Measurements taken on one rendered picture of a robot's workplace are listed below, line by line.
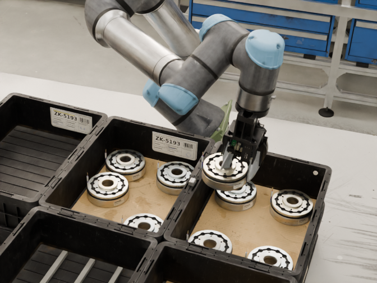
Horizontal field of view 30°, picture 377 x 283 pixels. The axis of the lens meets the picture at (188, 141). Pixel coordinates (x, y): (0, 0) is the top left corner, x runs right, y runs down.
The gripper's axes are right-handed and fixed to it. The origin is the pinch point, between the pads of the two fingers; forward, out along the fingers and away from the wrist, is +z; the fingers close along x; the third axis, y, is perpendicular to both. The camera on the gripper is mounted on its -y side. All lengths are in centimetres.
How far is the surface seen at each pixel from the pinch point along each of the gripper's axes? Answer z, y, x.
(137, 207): 19.2, 2.0, -22.4
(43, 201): 10.6, 19.0, -38.7
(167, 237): 7.8, 19.1, -9.0
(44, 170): 22, -2, -50
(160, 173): 16.0, -9.0, -21.1
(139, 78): 111, -187, -94
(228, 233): 17.0, 2.3, 1.0
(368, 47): 60, -195, 18
